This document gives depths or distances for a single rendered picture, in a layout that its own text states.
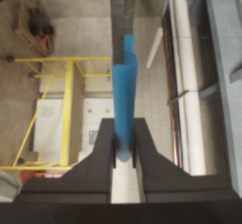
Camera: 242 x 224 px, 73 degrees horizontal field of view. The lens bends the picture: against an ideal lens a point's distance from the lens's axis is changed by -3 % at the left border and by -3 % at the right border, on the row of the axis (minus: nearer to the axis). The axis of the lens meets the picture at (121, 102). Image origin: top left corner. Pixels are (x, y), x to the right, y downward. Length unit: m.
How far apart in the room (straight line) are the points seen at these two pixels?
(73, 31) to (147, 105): 2.97
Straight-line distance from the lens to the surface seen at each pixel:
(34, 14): 4.28
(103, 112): 3.86
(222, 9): 4.03
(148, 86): 4.51
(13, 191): 0.49
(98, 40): 5.07
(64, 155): 2.85
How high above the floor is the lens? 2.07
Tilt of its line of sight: level
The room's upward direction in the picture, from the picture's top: 89 degrees clockwise
